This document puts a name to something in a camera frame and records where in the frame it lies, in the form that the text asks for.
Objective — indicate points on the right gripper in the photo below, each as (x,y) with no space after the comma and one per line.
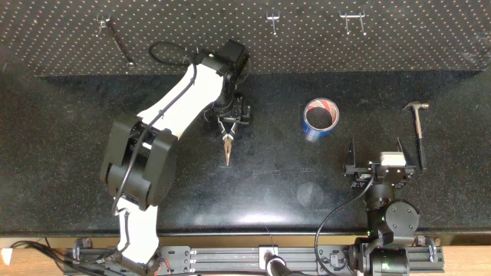
(360,171)

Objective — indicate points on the black and white pliers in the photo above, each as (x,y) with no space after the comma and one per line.
(228,147)

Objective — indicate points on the wrench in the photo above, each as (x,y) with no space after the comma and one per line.
(120,43)

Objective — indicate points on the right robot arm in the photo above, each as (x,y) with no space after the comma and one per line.
(401,222)

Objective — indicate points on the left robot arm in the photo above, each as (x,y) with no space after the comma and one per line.
(184,103)

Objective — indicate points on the black pegboard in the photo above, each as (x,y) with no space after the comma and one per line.
(307,46)

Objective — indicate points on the hammer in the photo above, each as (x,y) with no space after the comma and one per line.
(419,130)

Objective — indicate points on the roll of blue tape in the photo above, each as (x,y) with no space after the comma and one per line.
(312,133)

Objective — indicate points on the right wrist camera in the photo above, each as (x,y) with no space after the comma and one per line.
(393,159)

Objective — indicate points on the mounting rail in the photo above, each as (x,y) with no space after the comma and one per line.
(230,258)

